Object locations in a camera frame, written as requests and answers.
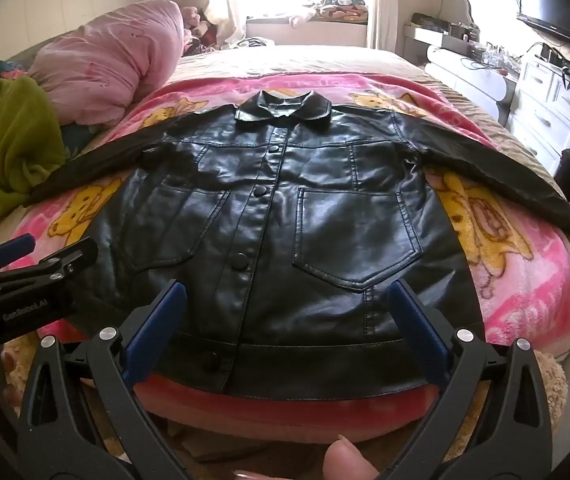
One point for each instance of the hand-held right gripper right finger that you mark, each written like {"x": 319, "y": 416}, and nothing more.
{"x": 420, "y": 330}

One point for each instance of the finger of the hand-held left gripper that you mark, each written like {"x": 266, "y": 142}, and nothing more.
{"x": 60, "y": 260}
{"x": 12, "y": 249}

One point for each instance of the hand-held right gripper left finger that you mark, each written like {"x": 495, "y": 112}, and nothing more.
{"x": 157, "y": 330}

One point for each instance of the black leather jacket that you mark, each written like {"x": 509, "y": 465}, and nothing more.
{"x": 285, "y": 240}

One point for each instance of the pile of clothes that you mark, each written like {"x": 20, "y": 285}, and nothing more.
{"x": 340, "y": 5}

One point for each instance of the person's right hand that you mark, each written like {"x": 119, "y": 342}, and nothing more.
{"x": 350, "y": 460}

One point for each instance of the beige plush toy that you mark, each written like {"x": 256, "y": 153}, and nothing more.
{"x": 15, "y": 370}
{"x": 552, "y": 385}

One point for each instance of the green cloth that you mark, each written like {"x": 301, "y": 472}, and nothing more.
{"x": 10, "y": 150}

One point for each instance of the pink printed blanket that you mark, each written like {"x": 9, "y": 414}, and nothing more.
{"x": 515, "y": 280}

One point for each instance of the white desk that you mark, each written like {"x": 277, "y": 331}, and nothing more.
{"x": 465, "y": 85}

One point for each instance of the white dresser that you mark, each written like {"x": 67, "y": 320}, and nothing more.
{"x": 540, "y": 110}

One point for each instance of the pile of plush toys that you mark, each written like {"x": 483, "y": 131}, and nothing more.
{"x": 202, "y": 30}

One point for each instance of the beige bed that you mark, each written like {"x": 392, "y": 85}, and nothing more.
{"x": 290, "y": 60}

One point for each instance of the black electronic device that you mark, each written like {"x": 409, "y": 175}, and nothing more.
{"x": 440, "y": 22}

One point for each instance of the white heart-shaped board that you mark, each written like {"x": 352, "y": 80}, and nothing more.
{"x": 455, "y": 7}

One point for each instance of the white curtain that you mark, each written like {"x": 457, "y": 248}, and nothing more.
{"x": 385, "y": 5}

